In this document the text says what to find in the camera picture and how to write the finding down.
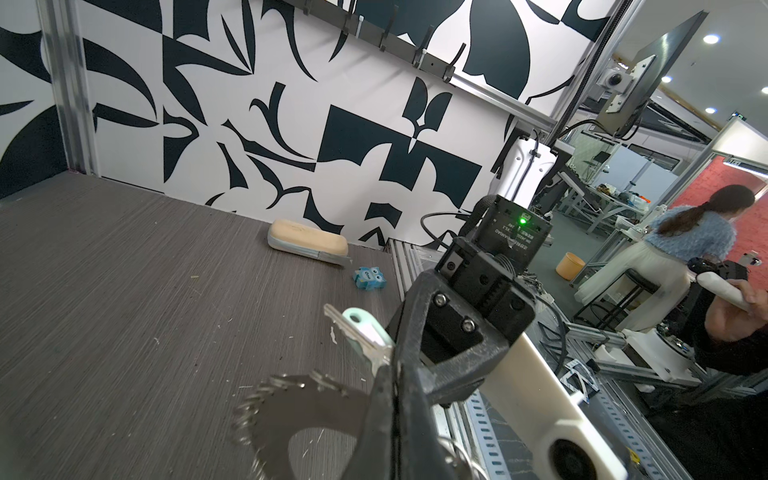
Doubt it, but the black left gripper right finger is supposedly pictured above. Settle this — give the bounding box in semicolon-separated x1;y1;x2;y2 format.
394;362;458;479

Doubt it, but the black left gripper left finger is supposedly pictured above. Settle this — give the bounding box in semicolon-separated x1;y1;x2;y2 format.
342;365;399;480

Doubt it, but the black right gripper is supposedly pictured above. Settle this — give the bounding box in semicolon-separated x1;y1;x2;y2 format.
386;237;536;406

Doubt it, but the mint green headed key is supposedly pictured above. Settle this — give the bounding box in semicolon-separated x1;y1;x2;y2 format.
323;304;395;377

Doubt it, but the silver ball chain keyring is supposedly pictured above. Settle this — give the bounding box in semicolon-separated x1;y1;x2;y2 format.
232;371;369;479

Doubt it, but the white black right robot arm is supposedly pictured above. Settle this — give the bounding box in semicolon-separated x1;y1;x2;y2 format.
389;139;627;479

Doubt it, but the operator hand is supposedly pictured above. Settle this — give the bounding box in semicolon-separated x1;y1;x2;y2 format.
704;280;767;343

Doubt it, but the blue owl eraser toy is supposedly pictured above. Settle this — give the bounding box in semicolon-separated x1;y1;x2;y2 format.
353;267;387;291

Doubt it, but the orange bucket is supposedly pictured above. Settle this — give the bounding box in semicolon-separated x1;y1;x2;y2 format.
555;252;585;281

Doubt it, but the black stool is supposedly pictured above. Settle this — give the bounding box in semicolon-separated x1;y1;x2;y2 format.
575;268;659;329

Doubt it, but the beige grey glasses case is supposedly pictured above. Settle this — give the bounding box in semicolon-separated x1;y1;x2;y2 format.
267;219;351;266

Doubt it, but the seated person in blue sweater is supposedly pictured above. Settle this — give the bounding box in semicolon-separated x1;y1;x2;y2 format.
574;184;755;332

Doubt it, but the black monitor on stand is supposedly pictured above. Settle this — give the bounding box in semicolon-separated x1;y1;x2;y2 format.
596;10;709;138

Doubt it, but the white teleoperation handle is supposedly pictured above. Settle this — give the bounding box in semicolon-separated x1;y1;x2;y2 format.
695;272;750;311

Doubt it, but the aluminium cage frame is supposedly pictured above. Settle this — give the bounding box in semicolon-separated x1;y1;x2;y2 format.
37;1;643;177

